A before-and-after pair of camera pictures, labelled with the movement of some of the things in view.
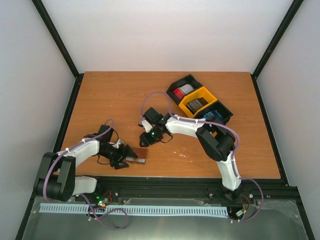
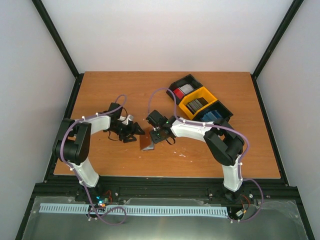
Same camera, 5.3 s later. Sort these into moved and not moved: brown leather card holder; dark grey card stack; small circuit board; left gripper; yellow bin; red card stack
Moved: brown leather card holder; left gripper
Not moved: red card stack; dark grey card stack; small circuit board; yellow bin
